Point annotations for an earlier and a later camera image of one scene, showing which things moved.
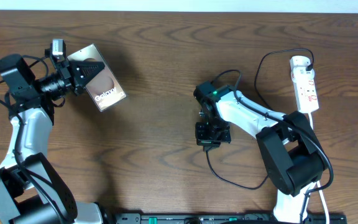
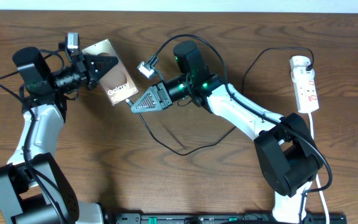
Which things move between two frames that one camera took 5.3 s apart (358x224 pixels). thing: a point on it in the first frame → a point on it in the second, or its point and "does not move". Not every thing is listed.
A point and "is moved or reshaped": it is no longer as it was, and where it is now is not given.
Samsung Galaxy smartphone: (104, 89) is moved or reshaped
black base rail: (227, 218) does not move
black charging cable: (215, 173) → (232, 129)
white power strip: (304, 82) does not move
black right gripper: (202, 140) → (166, 102)
